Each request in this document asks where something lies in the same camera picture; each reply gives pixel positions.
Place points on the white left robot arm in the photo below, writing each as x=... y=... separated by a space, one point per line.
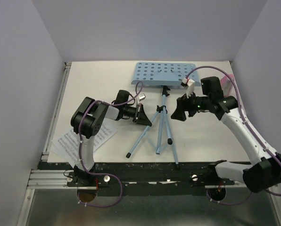
x=88 y=119

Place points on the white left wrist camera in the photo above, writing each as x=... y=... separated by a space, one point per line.
x=141 y=97

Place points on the aluminium frame rail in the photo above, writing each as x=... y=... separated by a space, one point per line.
x=30 y=190

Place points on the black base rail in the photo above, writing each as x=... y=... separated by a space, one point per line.
x=141 y=179

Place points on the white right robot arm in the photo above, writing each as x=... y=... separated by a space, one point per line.
x=264 y=170

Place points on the pink metronome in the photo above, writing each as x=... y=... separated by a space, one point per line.
x=227 y=84

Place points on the blue music stand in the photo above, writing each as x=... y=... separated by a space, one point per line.
x=161 y=77

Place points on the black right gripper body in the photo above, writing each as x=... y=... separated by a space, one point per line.
x=194 y=104

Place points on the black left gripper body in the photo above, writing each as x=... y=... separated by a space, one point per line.
x=136 y=113

